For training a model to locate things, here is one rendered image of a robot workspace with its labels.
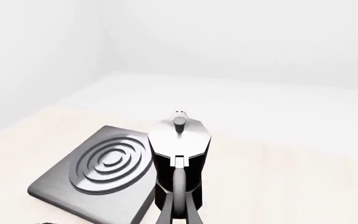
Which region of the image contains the flat black stove plate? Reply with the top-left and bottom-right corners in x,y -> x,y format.
27,125 -> 157,224

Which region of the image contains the silver and black moka pot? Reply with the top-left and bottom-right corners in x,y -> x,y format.
147,110 -> 212,220

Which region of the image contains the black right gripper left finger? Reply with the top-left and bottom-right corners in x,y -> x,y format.
155,192 -> 175,224

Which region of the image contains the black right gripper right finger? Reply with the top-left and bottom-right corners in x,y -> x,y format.
185,192 -> 204,224

